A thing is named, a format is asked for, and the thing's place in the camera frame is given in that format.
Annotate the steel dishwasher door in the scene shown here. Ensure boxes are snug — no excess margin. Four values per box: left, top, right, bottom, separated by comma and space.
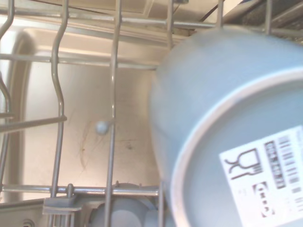
0, 9, 166, 206

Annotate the grey-blue mug with label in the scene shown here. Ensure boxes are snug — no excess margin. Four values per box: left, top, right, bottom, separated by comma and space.
149, 26, 303, 227

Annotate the grey wire dishwasher rack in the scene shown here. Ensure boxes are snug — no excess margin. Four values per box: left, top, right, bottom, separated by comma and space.
0, 0, 303, 227

